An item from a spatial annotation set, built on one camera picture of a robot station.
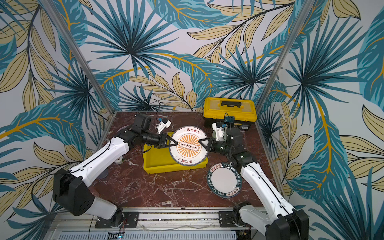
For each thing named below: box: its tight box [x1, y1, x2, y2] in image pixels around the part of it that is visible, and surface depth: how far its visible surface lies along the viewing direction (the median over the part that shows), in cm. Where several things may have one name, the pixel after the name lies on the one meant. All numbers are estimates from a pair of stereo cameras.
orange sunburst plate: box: [169, 125, 208, 167], surface depth 74 cm
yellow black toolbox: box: [203, 97, 258, 130], surface depth 102 cm
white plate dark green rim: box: [206, 162, 243, 199], surface depth 86 cm
